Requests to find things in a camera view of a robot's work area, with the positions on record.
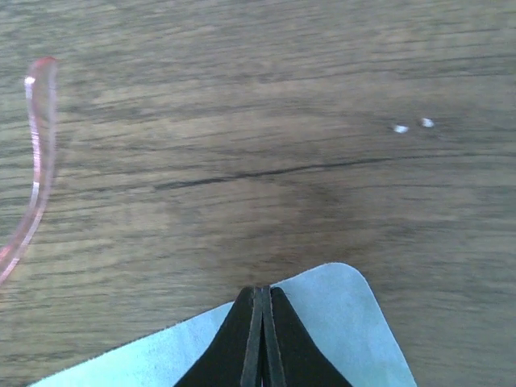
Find red transparent sunglasses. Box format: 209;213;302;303
1;56;57;282

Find light blue cleaning cloth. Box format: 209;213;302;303
37;263;415;386

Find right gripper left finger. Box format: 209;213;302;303
176;287;263;387

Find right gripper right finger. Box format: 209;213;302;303
261;287;351;387

